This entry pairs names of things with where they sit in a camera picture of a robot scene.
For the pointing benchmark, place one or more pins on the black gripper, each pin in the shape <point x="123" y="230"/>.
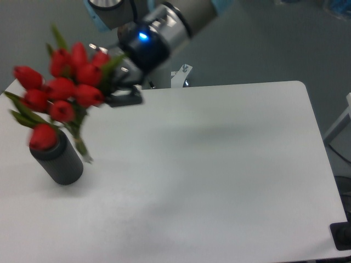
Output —
<point x="144" y="50"/>

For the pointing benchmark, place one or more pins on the red tulip bouquet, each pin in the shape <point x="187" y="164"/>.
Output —
<point x="78" y="83"/>

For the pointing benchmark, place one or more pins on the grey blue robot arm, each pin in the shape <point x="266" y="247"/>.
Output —
<point x="158" y="29"/>

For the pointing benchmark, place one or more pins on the dark grey ribbed vase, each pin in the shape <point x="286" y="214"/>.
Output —
<point x="61" y="162"/>

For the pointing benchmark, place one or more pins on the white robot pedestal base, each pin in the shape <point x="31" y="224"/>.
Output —
<point x="162" y="77"/>

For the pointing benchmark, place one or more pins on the white side table frame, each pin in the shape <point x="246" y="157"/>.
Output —
<point x="338" y="125"/>

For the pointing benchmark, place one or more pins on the black cable grommet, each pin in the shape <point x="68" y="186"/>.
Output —
<point x="341" y="235"/>

